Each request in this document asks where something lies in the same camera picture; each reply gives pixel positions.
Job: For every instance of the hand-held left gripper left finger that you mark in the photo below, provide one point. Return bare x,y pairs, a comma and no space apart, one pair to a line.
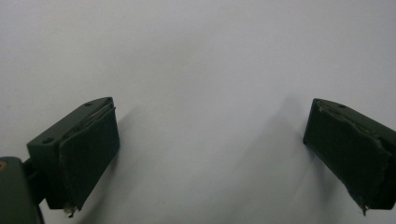
81,149

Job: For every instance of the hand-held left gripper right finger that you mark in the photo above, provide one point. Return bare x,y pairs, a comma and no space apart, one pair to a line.
351,146

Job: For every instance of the light blue table mat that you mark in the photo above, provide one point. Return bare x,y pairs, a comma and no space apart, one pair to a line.
202,62

